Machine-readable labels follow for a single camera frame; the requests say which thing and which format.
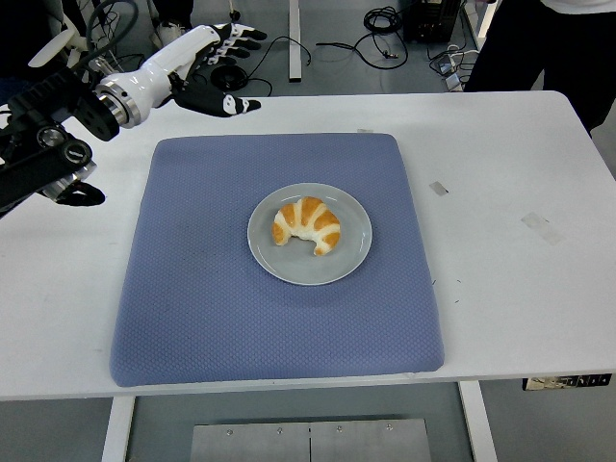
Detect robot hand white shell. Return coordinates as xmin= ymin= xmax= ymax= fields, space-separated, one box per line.
xmin=103 ymin=22 xmax=269 ymax=119

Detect croissant bread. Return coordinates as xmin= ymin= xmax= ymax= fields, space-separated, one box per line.
xmin=270 ymin=195 xmax=342 ymax=257

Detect grey round plate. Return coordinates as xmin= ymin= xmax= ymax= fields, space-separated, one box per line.
xmin=246 ymin=182 xmax=374 ymax=286

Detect person's foot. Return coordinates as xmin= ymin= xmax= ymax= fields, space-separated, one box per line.
xmin=154 ymin=19 xmax=187 ymax=49

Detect person's legs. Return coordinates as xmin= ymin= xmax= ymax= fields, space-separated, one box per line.
xmin=147 ymin=0 xmax=195 ymax=28

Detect white office chair armrest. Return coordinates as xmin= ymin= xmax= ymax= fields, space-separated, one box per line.
xmin=27 ymin=29 xmax=90 ymax=69

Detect white desk foot beam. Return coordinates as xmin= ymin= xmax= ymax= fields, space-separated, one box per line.
xmin=288 ymin=0 xmax=303 ymax=82

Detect blue quilted mat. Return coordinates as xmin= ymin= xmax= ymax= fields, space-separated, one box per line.
xmin=109 ymin=133 xmax=446 ymax=389

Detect black equipment box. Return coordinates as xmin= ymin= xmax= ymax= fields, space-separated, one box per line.
xmin=402 ymin=0 xmax=463 ymax=44

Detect white desk leg with foot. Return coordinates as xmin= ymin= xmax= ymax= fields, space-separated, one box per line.
xmin=464 ymin=0 xmax=498 ymax=54

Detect white table leg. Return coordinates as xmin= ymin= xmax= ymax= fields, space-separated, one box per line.
xmin=457 ymin=380 xmax=500 ymax=462
xmin=100 ymin=395 xmax=137 ymax=462

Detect standing person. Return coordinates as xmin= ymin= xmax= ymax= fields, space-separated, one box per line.
xmin=464 ymin=0 xmax=616 ymax=140

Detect large clear tape piece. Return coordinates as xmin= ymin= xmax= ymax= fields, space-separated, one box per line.
xmin=521 ymin=212 xmax=565 ymax=247

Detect table control panel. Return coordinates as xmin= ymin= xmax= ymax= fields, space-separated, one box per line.
xmin=522 ymin=373 xmax=613 ymax=392

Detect flat black cable coil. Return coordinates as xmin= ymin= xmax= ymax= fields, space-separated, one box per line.
xmin=210 ymin=63 xmax=273 ymax=97

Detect thin black cable loop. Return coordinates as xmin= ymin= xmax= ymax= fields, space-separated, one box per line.
xmin=259 ymin=36 xmax=314 ymax=81

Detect long black coiled cable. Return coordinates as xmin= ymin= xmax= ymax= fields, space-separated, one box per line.
xmin=316 ymin=5 xmax=410 ymax=69

